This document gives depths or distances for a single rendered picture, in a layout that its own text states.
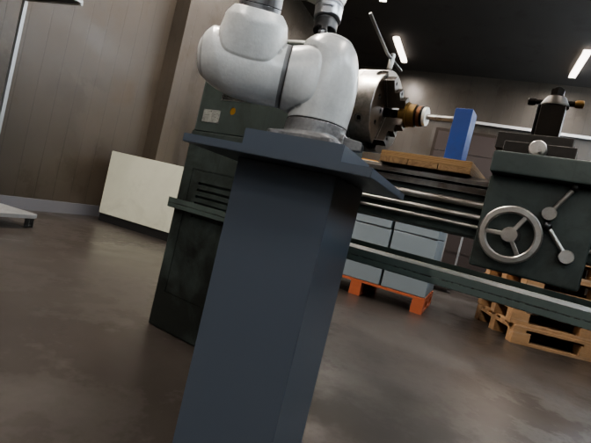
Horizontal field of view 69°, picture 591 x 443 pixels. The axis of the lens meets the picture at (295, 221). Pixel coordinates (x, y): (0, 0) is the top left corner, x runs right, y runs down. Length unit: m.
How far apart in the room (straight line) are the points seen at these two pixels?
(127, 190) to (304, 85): 3.97
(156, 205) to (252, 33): 3.67
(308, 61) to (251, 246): 0.45
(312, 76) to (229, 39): 0.20
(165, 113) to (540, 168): 4.90
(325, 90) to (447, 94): 10.10
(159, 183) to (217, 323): 3.63
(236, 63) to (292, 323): 0.60
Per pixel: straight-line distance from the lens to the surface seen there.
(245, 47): 1.06
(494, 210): 1.29
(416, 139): 10.88
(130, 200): 4.84
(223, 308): 1.04
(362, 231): 3.90
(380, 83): 1.67
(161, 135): 5.68
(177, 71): 5.82
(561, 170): 1.29
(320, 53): 1.08
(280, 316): 0.98
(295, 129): 1.04
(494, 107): 10.99
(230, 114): 1.82
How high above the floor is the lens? 0.65
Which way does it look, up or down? 2 degrees down
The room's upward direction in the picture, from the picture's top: 13 degrees clockwise
